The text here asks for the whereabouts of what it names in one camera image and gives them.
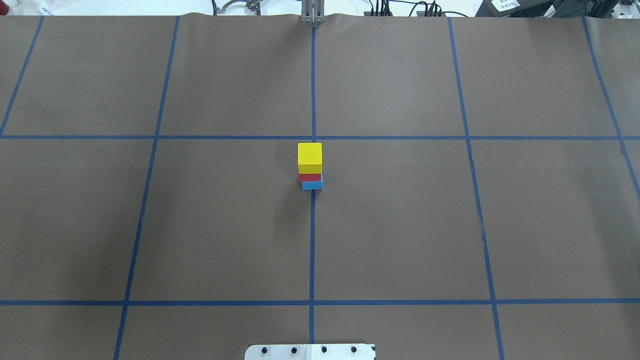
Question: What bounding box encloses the blue wooden block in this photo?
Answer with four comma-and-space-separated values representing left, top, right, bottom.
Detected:
301, 181, 323, 191

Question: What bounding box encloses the red wooden block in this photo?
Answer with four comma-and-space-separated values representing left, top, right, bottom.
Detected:
298, 173, 323, 183

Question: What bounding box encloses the yellow wooden block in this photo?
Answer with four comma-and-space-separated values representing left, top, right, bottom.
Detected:
297, 142, 323, 174

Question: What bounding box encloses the aluminium frame post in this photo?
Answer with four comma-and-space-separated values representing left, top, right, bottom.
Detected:
301, 0, 326, 25

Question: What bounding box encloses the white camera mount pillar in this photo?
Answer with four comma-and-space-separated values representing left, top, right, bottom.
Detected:
244, 342, 377, 360

